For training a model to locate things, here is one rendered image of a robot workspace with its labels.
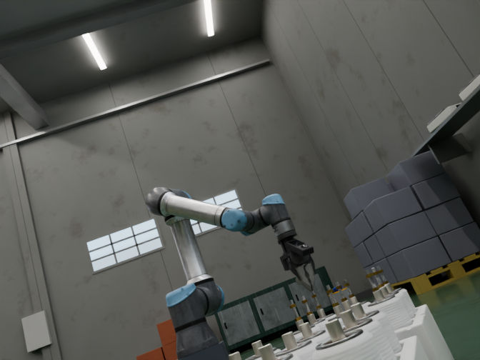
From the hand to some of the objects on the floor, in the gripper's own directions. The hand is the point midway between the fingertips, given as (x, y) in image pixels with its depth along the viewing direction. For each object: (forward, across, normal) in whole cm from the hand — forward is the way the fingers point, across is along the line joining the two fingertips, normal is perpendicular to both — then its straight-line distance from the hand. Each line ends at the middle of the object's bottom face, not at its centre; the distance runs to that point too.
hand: (311, 286), depth 141 cm
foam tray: (+36, 0, +16) cm, 39 cm away
